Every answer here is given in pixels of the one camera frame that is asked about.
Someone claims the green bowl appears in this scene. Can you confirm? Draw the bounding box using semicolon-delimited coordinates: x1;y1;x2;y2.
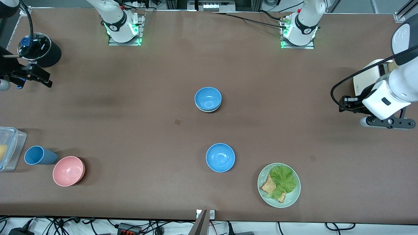
195;101;222;114

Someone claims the blue bowl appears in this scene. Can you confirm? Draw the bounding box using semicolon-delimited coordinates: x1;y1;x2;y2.
205;143;236;173
194;86;222;111

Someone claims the pink bowl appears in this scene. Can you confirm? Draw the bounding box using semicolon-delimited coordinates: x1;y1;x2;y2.
53;156;86;187

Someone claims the cream white toaster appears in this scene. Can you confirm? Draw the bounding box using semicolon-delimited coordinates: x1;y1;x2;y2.
353;59;399;98

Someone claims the clear plastic food container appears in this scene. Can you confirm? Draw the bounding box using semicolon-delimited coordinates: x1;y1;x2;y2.
0;126;27;172

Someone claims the blue cup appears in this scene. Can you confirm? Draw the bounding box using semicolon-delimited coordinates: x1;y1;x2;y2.
24;145;58;165

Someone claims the green lettuce leaf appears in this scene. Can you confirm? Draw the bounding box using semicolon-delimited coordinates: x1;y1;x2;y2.
267;165;297;200

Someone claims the brown bread slice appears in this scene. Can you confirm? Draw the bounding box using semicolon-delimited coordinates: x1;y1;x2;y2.
260;174;287;203

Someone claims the green plate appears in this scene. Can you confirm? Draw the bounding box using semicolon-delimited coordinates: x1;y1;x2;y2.
257;163;301;209

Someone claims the black power adapter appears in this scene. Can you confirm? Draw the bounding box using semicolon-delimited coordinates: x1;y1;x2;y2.
8;227;35;235

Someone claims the black plug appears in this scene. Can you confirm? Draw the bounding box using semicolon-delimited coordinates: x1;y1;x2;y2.
227;222;254;235

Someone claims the white power strip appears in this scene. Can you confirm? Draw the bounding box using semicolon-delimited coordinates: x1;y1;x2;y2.
197;0;236;12

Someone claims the black orange power box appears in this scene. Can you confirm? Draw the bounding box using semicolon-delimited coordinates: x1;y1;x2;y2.
117;223;141;235

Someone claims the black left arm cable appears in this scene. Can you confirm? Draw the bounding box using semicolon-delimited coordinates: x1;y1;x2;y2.
330;46;418;110

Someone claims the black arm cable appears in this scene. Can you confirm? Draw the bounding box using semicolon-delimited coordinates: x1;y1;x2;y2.
19;0;35;59
330;46;418;110

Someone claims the black pot with blue handle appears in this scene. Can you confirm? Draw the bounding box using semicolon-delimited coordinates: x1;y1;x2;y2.
16;33;62;89

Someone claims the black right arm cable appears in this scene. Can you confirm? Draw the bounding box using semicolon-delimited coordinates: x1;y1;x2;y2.
19;0;35;59

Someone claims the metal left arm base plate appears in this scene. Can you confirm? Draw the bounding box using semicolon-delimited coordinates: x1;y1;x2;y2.
280;16;315;50

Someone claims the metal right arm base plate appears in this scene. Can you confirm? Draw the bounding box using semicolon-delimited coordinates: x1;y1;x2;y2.
108;15;145;46

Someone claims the black braided cable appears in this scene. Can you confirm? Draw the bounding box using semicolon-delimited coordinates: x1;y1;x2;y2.
212;12;288;30

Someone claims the grey metal camera pole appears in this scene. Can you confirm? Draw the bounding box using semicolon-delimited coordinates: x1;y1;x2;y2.
188;209;209;235

